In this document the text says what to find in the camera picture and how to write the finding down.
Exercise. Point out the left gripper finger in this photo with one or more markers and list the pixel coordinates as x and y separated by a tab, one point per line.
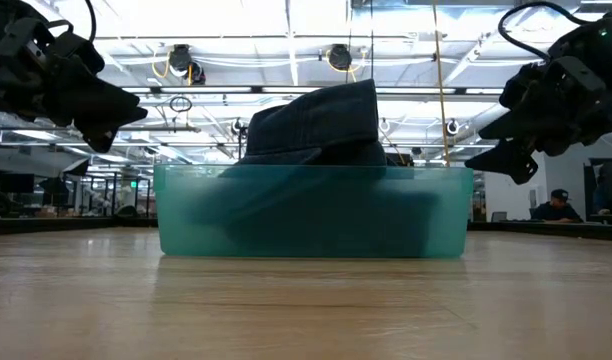
106	135
106	102

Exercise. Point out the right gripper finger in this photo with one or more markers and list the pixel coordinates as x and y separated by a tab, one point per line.
566	105
513	160

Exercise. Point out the grey laptop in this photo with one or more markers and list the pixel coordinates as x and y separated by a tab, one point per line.
499	216

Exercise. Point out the black background workstation frames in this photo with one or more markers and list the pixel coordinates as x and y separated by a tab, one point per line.
113	197

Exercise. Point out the person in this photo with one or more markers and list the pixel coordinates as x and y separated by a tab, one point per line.
556	214

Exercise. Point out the black background monitors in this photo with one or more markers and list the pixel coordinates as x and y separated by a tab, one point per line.
11	182

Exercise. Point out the black computer case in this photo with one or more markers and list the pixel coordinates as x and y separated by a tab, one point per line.
401	160

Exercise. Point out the teal translucent plastic bin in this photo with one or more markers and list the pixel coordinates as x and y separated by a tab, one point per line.
176	225

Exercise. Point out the silver ventilation duct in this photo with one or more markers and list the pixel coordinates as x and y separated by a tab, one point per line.
493	120

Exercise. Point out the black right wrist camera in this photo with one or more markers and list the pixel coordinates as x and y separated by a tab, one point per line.
523	85

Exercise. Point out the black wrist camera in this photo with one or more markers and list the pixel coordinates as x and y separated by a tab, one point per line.
78	52
523	85

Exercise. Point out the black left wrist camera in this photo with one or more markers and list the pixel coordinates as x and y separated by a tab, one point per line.
78	52

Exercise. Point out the black aluminium rig frame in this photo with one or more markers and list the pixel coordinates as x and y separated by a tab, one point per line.
36	226

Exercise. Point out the black background gantry frame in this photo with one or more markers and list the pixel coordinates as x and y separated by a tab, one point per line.
240	150

